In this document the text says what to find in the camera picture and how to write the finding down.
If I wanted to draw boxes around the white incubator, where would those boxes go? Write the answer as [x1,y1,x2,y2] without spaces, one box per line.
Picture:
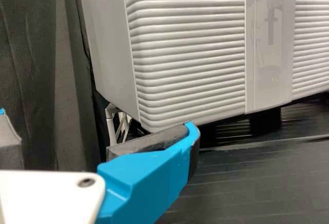
[76,0,281,135]

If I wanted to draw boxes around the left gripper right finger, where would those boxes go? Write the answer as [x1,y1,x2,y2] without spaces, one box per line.
[97,121,200,219]

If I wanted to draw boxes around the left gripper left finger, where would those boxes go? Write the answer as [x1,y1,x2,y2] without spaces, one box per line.
[0,107,23,170]

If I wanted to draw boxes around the black platform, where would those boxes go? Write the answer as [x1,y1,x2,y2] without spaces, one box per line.
[164,134,329,224]
[197,103,329,149]

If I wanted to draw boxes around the incubator door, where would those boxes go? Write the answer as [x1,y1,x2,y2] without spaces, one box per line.
[122,0,329,134]

